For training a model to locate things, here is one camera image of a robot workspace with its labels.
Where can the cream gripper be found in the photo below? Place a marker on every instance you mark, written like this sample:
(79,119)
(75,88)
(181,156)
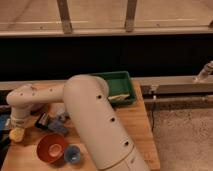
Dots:
(18,124)

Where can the yellow red apple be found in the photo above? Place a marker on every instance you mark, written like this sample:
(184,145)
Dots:
(17,134)

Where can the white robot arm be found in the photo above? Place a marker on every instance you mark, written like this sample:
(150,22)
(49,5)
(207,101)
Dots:
(85,98)

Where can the blue plastic cup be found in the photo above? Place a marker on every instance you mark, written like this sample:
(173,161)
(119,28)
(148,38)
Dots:
(72,154)

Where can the dark metallic can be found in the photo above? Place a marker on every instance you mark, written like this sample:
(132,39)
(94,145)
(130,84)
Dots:
(43,121)

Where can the purple bowl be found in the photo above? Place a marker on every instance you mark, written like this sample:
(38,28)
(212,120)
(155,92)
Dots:
(36,107)

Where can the blue grey cloth toy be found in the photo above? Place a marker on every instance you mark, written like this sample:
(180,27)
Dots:
(57,124)

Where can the red bowl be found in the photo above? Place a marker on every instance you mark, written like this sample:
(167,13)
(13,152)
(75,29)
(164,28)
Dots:
(51,148)

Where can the cream utensil in bin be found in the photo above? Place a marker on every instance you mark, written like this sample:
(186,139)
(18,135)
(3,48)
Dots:
(119,97)

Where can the green plastic bin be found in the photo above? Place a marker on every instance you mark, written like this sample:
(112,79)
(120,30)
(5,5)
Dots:
(119,83)

